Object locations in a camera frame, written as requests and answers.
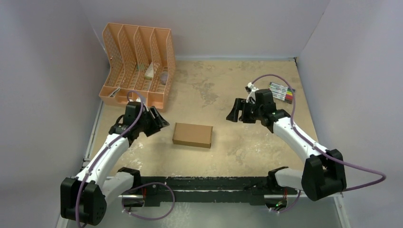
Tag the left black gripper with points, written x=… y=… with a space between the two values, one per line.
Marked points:
x=157 y=122

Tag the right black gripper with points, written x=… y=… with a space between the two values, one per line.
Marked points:
x=245 y=111

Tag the brown cardboard box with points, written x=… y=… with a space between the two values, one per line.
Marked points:
x=193 y=135

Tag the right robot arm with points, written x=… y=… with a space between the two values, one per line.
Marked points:
x=323 y=173

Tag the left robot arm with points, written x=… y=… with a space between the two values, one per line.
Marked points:
x=104 y=166

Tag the pack of coloured markers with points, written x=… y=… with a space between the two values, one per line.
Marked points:
x=281 y=92

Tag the small grey object in organizer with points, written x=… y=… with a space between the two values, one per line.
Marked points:
x=163 y=78

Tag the white card in organizer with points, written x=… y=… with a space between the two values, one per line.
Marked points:
x=149 y=74

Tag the orange plastic file organizer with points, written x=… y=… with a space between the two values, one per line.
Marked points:
x=130 y=49

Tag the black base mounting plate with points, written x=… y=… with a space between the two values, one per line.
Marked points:
x=252 y=190

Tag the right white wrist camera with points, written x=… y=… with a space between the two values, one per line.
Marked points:
x=251 y=89

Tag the aluminium rail frame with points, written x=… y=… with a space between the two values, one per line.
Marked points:
x=87 y=201

